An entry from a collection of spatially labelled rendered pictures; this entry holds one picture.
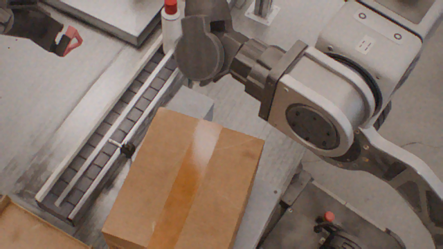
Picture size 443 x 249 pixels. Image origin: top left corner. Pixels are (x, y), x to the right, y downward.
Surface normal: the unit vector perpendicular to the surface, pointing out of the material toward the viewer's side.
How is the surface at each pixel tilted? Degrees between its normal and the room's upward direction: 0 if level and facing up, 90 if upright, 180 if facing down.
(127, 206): 0
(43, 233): 0
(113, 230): 0
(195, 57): 50
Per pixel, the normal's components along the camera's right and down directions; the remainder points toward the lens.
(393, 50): 0.07, -0.50
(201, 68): -0.42, 0.20
